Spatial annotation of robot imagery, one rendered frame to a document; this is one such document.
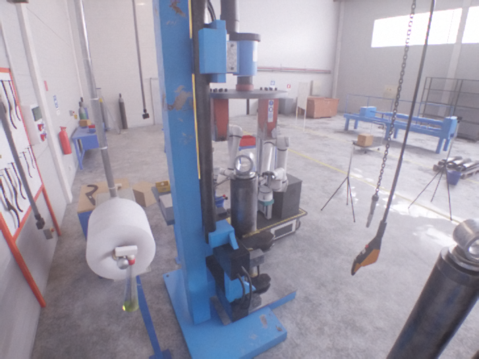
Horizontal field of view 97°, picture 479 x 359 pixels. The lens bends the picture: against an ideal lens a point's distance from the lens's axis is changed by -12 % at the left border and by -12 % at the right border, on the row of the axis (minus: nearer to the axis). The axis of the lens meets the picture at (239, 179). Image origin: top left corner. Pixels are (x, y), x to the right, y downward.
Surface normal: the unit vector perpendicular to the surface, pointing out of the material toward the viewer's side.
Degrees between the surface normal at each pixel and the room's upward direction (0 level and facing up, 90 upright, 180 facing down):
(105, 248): 90
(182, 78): 90
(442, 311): 90
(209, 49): 90
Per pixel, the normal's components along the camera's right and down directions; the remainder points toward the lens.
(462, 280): -0.70, 0.29
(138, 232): 0.47, 0.35
